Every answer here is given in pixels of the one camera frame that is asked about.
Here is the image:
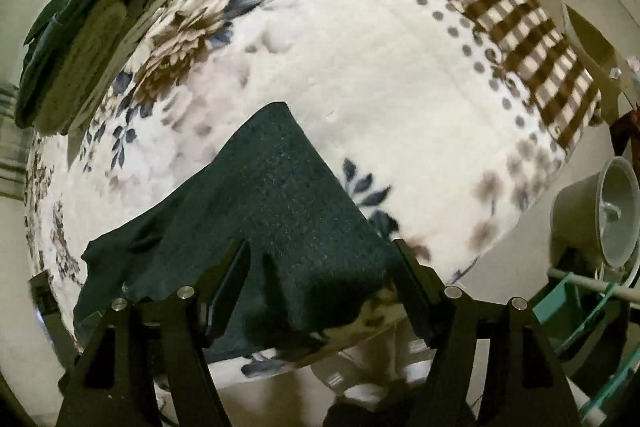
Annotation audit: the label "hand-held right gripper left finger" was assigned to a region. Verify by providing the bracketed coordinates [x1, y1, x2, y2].
[56, 239, 252, 427]

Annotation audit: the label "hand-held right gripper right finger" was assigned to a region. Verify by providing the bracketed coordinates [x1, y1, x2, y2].
[392, 238, 584, 427]

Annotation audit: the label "dark green pants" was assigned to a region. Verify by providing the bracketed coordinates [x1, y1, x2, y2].
[73, 102, 424, 360]

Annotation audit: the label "white slipper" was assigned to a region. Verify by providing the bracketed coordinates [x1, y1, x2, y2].
[309, 337, 426, 408]

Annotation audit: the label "teal metal rack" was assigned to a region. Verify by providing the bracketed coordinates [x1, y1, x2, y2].
[531, 277, 640, 427]

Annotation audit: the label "white pole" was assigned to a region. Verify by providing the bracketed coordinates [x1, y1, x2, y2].
[547, 268, 640, 303]

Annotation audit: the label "grey plastic basin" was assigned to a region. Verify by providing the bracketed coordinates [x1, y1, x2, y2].
[550, 156, 640, 269]

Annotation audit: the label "floral printed blanket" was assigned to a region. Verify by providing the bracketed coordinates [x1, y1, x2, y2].
[24, 0, 603, 378]

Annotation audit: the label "folded dark green clothes pile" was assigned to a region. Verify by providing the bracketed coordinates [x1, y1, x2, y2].
[14, 0, 167, 136]

